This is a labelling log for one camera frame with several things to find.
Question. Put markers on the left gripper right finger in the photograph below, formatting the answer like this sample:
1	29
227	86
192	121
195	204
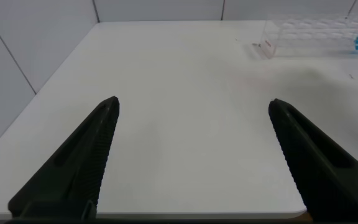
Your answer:
322	174

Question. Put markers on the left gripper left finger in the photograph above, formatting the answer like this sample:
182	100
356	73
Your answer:
73	174

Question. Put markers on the clear plastic test tube rack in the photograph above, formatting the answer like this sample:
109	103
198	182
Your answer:
297	37

